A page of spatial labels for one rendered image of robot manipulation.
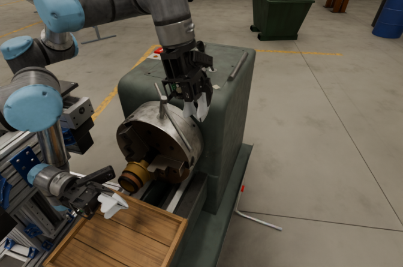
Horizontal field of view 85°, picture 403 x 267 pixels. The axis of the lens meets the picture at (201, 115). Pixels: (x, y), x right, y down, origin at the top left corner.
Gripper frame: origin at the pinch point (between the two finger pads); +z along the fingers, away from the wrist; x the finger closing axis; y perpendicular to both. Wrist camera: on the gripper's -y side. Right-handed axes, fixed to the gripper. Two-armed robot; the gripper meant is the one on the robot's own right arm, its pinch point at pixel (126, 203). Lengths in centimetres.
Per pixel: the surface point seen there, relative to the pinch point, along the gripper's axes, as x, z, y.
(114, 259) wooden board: -20.1, -2.6, 9.5
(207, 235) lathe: -54, 18, -23
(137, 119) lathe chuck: 15.7, -6.5, -19.6
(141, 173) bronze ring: 3.3, -0.1, -9.3
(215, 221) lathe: -54, 20, -31
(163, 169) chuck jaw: 2.7, 5.3, -13.6
